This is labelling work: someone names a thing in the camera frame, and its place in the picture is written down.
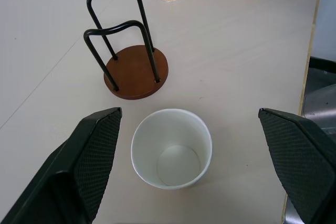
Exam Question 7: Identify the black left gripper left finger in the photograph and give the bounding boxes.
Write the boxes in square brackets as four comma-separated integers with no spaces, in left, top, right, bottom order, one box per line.
[0,107,123,224]

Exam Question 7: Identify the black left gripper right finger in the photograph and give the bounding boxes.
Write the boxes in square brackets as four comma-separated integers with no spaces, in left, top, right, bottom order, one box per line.
[258,108,336,224]

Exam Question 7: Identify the paper cup with white inside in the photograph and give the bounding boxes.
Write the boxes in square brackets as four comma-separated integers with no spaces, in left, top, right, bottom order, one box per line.
[131,108,213,190]

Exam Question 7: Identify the dark grey chair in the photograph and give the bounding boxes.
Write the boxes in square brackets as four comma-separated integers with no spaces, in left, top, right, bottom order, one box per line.
[283,55,336,224]

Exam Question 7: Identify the wooden base wire cup holder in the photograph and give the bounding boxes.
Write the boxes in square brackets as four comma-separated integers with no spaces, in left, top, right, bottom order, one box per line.
[83,0,169,101]

